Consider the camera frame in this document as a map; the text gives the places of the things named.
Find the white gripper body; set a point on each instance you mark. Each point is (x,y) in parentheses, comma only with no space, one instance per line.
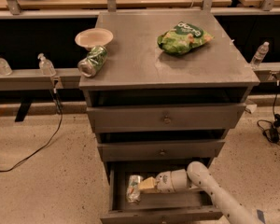
(163,181)

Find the white green 7up can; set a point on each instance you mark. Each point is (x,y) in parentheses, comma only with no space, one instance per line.
(132,192)

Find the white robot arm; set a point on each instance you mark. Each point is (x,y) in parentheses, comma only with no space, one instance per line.
(197,175)

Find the grey bottom drawer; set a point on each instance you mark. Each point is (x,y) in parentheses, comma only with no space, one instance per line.
(177,208)

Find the grey drawer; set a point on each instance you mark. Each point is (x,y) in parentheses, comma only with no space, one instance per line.
(156,118)
(177,208)
(160,150)

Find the grey middle drawer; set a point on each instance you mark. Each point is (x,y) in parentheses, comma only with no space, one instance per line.
(160,150)

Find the grey top drawer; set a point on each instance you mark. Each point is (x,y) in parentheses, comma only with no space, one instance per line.
(156,118)

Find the grey drawer cabinet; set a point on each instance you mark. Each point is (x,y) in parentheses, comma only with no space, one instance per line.
(138,72)

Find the crushed green soda can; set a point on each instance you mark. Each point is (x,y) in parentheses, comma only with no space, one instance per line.
(93,62)

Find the green chip bag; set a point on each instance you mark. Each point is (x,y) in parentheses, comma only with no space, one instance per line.
(183,38)

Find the white paper bowl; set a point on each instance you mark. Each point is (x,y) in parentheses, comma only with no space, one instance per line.
(93,37)

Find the clear water bottle right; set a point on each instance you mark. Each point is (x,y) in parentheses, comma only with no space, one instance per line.
(260,55)

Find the clear bottle far left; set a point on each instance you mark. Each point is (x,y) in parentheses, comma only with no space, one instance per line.
(5,69)

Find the grey metal rail shelf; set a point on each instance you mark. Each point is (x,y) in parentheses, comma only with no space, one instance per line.
(34,80)

